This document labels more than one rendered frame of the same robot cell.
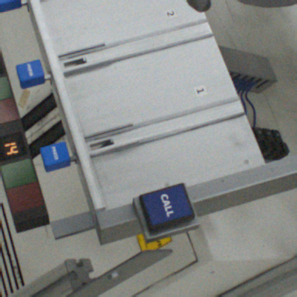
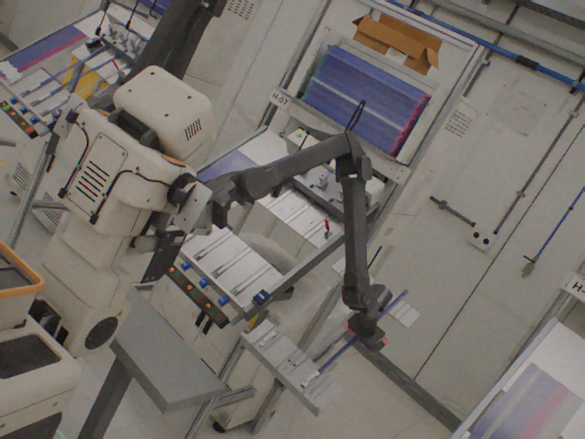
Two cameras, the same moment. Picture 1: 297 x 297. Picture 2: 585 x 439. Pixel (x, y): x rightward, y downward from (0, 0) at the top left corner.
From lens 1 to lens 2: 1.09 m
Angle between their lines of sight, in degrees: 20
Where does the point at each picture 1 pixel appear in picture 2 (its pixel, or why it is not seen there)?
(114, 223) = (248, 309)
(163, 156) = (254, 287)
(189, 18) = (243, 248)
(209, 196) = (272, 291)
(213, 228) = (279, 317)
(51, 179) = (217, 336)
